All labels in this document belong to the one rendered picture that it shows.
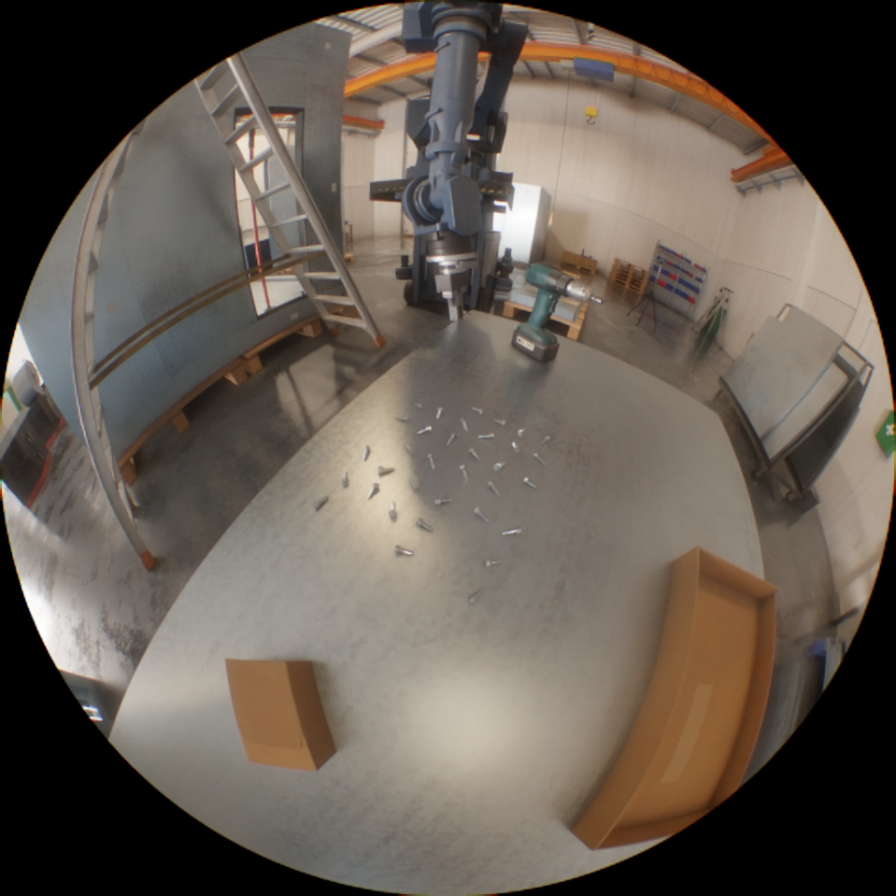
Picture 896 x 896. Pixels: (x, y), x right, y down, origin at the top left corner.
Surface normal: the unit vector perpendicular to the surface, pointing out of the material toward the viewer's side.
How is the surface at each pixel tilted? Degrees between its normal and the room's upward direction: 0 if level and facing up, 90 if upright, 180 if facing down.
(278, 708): 0
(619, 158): 90
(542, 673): 0
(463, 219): 81
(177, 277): 90
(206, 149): 90
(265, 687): 0
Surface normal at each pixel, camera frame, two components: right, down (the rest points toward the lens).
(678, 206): -0.49, 0.63
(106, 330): 0.87, 0.40
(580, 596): 0.07, -0.66
